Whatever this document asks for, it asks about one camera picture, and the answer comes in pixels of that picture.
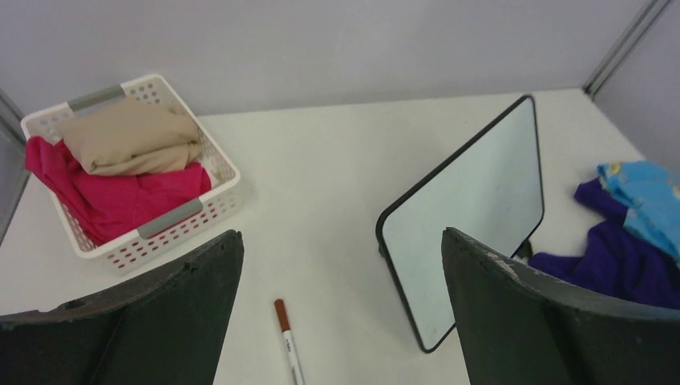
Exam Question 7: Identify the beige folded cloth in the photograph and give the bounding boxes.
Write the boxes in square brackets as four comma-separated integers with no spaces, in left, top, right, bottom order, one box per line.
[57,98,203,176]

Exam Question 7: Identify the magenta cloth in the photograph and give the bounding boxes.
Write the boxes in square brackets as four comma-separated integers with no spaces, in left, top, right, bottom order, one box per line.
[26,136,212,245]

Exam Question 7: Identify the black framed whiteboard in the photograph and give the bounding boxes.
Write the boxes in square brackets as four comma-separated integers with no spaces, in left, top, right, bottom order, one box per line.
[375,94,545,353]

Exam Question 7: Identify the purple cloth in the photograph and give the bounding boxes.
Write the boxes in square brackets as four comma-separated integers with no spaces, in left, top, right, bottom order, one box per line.
[528,179,679,310]

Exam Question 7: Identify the white whiteboard marker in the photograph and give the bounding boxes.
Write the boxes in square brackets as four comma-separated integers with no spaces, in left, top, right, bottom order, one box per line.
[281,327,306,385]

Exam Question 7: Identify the brown marker cap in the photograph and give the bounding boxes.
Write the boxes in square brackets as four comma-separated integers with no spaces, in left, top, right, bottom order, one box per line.
[274,298,290,333]

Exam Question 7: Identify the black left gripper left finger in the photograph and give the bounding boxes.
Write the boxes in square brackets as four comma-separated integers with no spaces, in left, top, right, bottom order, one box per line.
[1,230,245,384]

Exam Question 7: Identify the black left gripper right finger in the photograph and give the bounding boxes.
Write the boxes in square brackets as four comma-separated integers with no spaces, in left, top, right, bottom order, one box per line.
[441,228,679,384]

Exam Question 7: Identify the white plastic basket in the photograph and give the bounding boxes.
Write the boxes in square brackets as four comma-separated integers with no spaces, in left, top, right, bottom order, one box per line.
[20,73,244,276]

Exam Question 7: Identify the blue patterned cloth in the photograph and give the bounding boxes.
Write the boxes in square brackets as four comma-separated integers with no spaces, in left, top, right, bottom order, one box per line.
[597,160,679,265]

